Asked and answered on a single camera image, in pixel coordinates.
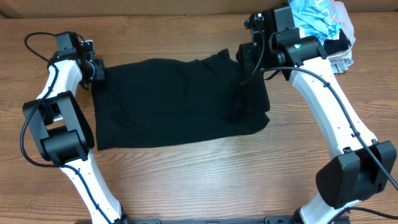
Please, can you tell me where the black t-shirt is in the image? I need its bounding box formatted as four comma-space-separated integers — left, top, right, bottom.
92, 49, 270, 150

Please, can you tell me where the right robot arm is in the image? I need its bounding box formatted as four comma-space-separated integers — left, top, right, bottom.
236, 4, 397, 224

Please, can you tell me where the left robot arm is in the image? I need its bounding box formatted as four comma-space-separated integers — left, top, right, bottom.
19, 31, 129, 223

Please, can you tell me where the light blue garment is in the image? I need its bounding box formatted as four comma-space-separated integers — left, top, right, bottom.
288, 0, 341, 43

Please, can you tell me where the black garment in pile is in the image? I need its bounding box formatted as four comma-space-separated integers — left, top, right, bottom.
323, 30, 350, 55

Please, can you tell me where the grey patterned garment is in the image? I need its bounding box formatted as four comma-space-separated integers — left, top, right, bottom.
330, 58, 354, 74

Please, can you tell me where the beige garment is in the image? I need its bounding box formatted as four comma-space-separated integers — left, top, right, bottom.
328, 1, 356, 60

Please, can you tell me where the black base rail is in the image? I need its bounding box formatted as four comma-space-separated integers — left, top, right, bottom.
116, 216, 300, 224

